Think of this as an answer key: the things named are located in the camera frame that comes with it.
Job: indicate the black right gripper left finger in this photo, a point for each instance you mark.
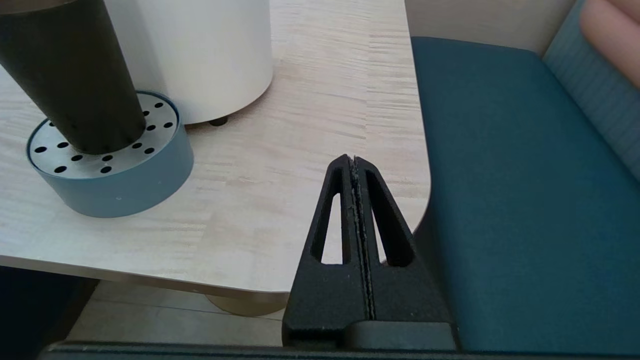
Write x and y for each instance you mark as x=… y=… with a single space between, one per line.
x=325 y=300

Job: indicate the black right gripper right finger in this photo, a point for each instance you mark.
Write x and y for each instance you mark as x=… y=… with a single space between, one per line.
x=405 y=295

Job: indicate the beige table pedestal leg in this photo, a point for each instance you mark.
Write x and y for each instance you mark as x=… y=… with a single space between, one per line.
x=250 y=305

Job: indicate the round metal drip tray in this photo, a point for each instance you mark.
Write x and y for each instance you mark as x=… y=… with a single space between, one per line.
x=125 y=185

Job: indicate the large dispenser with dark tea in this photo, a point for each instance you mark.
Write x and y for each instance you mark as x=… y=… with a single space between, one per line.
x=210 y=55

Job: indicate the pink cylindrical bolster cushion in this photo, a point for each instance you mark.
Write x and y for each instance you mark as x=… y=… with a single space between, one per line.
x=612 y=37

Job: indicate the dark brown plastic cup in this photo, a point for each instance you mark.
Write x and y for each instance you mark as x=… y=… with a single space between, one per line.
x=75 y=80

